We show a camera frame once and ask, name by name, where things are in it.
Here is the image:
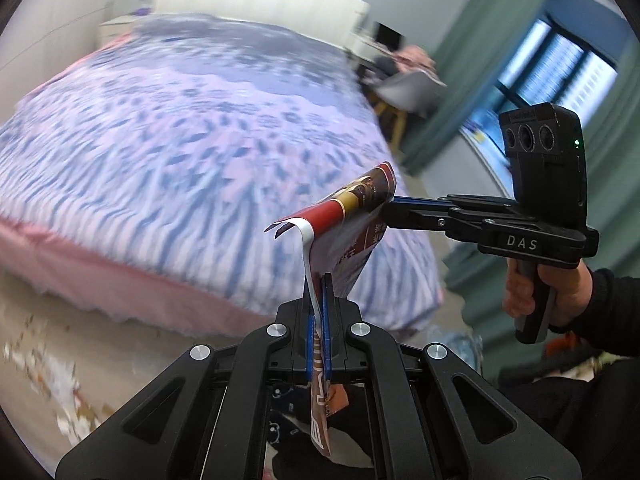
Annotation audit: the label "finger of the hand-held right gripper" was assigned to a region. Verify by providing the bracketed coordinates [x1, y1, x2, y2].
[391, 194, 522, 222]
[385, 202, 482, 244]

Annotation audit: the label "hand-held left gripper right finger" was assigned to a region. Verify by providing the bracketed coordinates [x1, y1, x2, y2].
[320, 273, 583, 480]

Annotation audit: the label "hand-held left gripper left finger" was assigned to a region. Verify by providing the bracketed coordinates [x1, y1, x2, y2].
[55, 279, 318, 480]

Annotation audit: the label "red snack packet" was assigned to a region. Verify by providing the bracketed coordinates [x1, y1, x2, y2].
[264, 161, 398, 458]

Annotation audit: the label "person's right forearm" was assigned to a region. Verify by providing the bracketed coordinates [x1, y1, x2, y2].
[547, 267, 640, 356]

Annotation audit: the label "person's right hand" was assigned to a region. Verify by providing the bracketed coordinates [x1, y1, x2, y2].
[504, 260, 594, 334]

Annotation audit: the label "room window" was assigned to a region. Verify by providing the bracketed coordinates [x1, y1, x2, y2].
[460, 15, 621, 161]

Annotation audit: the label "pale blue plastic bag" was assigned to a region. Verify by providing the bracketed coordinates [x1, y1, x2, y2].
[425, 327, 488, 376]

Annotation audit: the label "grey chair with yellow legs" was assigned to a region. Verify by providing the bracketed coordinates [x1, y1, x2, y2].
[372, 67, 448, 141]

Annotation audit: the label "pink cloth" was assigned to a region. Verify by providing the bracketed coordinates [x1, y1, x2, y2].
[392, 44, 436, 73]

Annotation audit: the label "white desk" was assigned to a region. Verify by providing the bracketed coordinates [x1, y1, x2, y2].
[350, 35, 396, 68]

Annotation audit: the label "black monitor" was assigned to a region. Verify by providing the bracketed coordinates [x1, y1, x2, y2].
[374, 22, 403, 46]

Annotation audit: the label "person's dark clothing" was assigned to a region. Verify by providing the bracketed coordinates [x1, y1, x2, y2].
[495, 340, 640, 480]

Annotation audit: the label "scattered white paper scraps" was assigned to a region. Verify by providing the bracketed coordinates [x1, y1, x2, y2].
[0, 340, 118, 436]

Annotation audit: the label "purple floral blanket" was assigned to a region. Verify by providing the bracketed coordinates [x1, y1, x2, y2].
[0, 12, 441, 333]

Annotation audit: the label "white nightstand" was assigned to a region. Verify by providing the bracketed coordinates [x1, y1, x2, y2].
[100, 15, 146, 46]

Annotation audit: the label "white wardrobe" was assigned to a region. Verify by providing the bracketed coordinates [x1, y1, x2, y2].
[0, 0, 166, 91]

